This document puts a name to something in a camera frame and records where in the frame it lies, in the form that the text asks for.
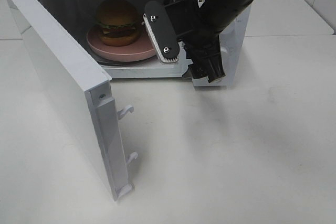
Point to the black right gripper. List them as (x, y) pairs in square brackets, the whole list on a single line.
[(202, 43)]

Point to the burger with lettuce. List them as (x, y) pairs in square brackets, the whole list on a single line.
[(118, 23)]

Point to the pink round plate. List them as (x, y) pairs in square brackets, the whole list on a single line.
[(139, 50)]

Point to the white timer knob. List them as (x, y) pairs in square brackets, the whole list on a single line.
[(224, 51)]

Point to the white microwave door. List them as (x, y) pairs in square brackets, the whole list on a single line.
[(79, 90)]

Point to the glass microwave turntable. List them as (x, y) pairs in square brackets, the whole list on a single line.
[(106, 62)]

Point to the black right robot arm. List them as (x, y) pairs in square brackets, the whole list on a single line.
[(220, 13)]

